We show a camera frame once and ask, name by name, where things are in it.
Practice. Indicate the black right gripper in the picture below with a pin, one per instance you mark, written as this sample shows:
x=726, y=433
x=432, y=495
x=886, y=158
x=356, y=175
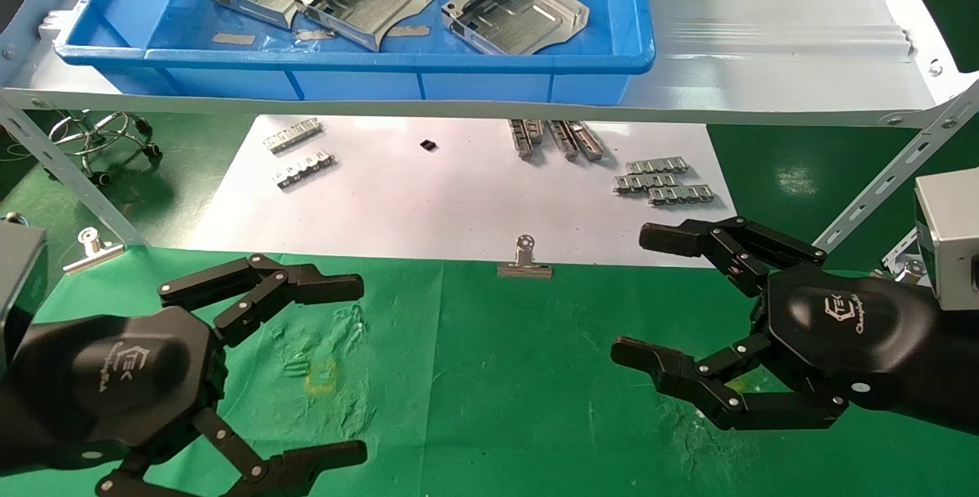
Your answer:
x=841, y=329

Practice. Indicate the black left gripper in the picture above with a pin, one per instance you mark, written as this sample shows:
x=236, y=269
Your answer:
x=126, y=375

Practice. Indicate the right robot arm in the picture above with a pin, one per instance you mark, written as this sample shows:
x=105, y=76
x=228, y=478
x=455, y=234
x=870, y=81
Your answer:
x=956, y=367

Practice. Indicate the silver notched metal strip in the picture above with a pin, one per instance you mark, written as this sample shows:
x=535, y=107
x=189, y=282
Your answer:
x=646, y=183
x=658, y=167
x=304, y=170
x=292, y=136
x=682, y=195

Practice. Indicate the silver binder clip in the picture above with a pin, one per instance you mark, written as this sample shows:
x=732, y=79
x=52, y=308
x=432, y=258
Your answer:
x=92, y=256
x=525, y=266

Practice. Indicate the green cloth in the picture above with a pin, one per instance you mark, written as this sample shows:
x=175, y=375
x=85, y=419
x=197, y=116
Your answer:
x=497, y=405

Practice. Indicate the white paper sheet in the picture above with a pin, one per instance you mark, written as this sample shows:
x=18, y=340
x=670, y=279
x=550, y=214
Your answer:
x=428, y=199

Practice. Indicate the white metal shelf board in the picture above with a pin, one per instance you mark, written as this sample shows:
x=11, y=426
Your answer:
x=765, y=92

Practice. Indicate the small black piece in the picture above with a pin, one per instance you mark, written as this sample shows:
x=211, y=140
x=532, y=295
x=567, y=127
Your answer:
x=428, y=145

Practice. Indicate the perforated grey shelf brace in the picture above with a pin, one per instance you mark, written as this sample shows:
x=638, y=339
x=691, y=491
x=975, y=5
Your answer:
x=895, y=168
x=69, y=176

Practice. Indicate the blue plastic tray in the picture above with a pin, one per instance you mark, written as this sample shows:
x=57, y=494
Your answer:
x=497, y=84

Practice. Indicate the white ribbed panel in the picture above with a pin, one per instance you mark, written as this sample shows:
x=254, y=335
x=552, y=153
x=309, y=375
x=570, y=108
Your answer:
x=765, y=8

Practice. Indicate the chrome stool base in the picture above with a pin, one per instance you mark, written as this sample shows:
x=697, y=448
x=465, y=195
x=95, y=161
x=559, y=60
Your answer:
x=107, y=130

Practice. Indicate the grey tape piece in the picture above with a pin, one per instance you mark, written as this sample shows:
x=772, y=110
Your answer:
x=413, y=30
x=233, y=38

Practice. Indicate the silver metal rail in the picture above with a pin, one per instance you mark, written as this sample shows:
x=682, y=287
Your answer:
x=587, y=141
x=537, y=130
x=521, y=141
x=564, y=141

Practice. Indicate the silver metal bracket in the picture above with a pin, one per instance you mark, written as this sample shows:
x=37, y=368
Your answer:
x=906, y=267

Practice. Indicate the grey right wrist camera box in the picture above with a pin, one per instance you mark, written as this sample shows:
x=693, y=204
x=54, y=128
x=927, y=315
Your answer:
x=952, y=237

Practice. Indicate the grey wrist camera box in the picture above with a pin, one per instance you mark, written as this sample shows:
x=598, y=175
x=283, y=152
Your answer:
x=19, y=283
x=952, y=237

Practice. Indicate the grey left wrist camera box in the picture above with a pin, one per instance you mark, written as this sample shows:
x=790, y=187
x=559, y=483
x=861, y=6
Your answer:
x=19, y=283

